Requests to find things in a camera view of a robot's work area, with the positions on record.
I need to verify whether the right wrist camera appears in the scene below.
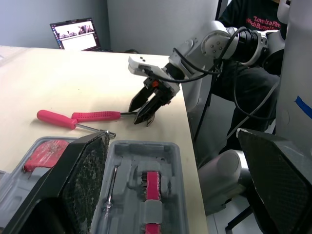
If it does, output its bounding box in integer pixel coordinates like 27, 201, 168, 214
127, 55, 181, 97

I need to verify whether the pink-handled screwdriver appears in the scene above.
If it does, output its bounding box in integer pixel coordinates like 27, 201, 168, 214
37, 109, 117, 138

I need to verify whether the clear-handled small screwdriver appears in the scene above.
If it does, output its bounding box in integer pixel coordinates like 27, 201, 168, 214
101, 165, 120, 220

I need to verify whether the black cable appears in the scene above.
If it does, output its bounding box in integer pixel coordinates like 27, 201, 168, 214
146, 26, 277, 120

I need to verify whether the robot body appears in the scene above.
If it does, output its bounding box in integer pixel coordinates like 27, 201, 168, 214
197, 0, 312, 216

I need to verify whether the pink bit holder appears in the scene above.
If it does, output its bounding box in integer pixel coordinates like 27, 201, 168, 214
139, 171, 163, 234

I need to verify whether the red tape measure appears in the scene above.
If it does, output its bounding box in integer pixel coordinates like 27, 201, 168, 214
23, 139, 70, 172

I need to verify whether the person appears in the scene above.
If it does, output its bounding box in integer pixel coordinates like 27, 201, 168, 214
195, 0, 289, 153

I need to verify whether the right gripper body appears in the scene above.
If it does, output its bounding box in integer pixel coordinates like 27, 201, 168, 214
143, 77, 177, 108

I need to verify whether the open laptop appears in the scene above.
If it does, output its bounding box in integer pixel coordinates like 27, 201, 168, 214
49, 17, 113, 53

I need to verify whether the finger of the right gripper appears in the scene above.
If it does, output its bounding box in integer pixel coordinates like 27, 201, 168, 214
133, 93, 172, 127
128, 87, 154, 113

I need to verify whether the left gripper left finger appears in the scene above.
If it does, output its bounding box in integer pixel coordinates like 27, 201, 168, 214
0, 130, 111, 234

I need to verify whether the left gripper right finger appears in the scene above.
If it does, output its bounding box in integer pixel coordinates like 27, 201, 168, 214
236, 127, 312, 234

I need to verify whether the pink-handled hammer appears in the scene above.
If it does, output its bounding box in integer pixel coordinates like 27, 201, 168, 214
71, 110, 156, 128

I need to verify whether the grey tool case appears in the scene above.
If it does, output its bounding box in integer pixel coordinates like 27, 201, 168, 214
0, 136, 191, 234

